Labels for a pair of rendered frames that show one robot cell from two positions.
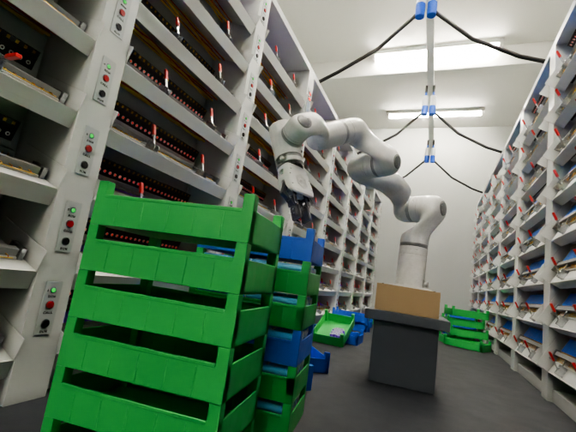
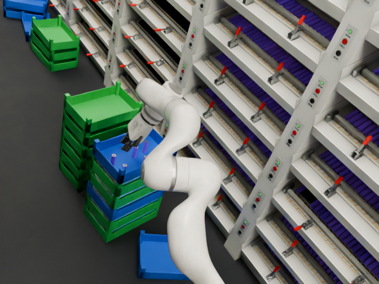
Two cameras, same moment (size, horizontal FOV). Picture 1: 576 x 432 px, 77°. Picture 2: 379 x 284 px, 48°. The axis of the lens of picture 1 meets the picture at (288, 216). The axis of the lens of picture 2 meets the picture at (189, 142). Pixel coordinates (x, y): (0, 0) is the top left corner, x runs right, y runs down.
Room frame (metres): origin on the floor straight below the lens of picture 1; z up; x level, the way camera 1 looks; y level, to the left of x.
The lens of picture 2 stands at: (1.67, -1.11, 1.67)
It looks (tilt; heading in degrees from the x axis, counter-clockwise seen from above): 39 degrees down; 111
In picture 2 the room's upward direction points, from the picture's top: 19 degrees clockwise
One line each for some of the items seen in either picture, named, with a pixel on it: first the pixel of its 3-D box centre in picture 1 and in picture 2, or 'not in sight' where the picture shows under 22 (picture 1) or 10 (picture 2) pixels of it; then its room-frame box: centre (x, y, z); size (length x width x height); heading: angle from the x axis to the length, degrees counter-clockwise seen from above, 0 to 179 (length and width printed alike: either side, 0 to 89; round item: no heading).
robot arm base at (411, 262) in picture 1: (411, 267); not in sight; (1.60, -0.57, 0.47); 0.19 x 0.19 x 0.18
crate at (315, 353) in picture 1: (297, 351); not in sight; (1.67, -0.12, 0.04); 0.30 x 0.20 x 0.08; 11
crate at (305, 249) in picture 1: (265, 243); (135, 150); (1.00, 0.05, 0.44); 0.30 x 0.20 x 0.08; 75
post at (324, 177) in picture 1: (313, 217); not in sight; (2.86, -0.20, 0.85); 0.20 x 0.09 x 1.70; 67
